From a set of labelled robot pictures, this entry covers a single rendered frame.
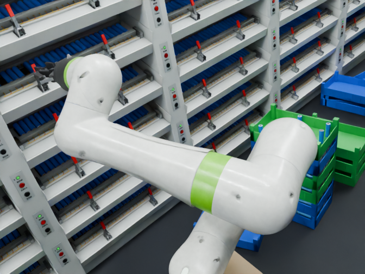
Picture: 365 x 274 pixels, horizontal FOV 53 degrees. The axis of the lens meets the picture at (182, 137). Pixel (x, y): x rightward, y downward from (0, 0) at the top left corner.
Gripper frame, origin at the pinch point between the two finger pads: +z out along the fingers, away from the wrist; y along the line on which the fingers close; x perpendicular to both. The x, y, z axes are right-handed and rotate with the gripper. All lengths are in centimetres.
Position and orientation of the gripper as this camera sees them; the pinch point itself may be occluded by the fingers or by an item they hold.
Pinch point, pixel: (45, 69)
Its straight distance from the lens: 118.5
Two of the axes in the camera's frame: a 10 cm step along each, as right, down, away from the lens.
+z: -6.2, -2.0, 7.6
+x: -2.8, -8.5, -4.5
